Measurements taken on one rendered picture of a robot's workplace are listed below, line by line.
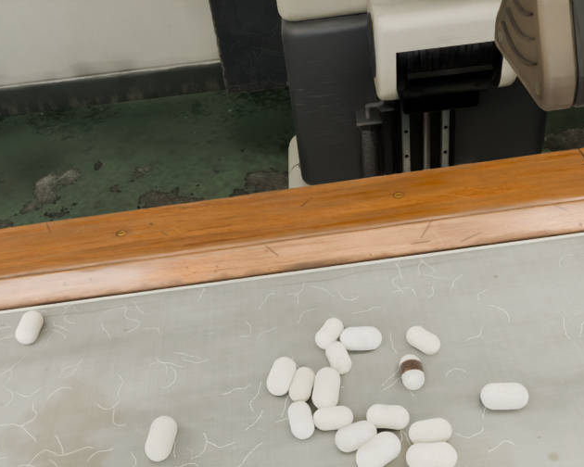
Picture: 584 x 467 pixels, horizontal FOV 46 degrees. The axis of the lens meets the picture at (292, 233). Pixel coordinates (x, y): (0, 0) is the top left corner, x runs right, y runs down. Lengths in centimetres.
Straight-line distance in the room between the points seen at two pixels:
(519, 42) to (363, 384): 34
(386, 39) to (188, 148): 141
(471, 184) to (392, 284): 15
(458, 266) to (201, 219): 28
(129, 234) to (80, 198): 154
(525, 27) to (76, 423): 47
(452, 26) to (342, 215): 45
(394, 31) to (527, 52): 73
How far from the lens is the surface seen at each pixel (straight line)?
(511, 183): 77
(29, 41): 281
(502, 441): 57
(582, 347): 64
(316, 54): 140
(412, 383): 58
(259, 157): 227
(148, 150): 244
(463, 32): 109
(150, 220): 77
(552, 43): 33
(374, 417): 56
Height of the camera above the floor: 121
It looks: 39 degrees down
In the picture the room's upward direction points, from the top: 9 degrees counter-clockwise
